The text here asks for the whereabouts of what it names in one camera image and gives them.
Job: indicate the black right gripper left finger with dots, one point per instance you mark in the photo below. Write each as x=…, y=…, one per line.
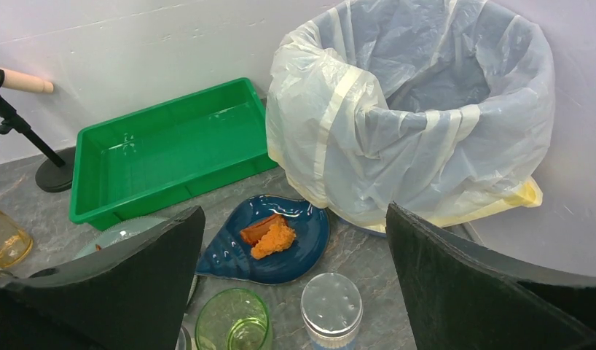
x=130, y=295

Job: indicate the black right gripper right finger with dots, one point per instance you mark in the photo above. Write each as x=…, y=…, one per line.
x=461, y=295

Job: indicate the blue label spice jar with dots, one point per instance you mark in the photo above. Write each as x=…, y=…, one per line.
x=332, y=309

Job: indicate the grey round plate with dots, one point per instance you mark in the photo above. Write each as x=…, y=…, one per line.
x=120, y=232

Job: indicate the green glass cup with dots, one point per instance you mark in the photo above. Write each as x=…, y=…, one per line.
x=235, y=318

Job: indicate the brown fried food piece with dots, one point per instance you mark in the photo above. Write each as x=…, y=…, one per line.
x=253, y=233

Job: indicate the amber glass cup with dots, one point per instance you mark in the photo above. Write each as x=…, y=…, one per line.
x=15, y=243

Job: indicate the black microphone stand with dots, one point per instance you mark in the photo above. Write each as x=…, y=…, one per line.
x=55, y=175

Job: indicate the dark blue leaf plate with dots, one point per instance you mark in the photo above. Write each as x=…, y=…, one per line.
x=228, y=256

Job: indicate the green plastic tray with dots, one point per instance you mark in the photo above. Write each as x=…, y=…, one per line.
x=162, y=155

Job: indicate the orange breaded food piece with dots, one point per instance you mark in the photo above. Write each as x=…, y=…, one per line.
x=278, y=238

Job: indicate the trash bin with plastic bag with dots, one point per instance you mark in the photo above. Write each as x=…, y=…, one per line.
x=445, y=108

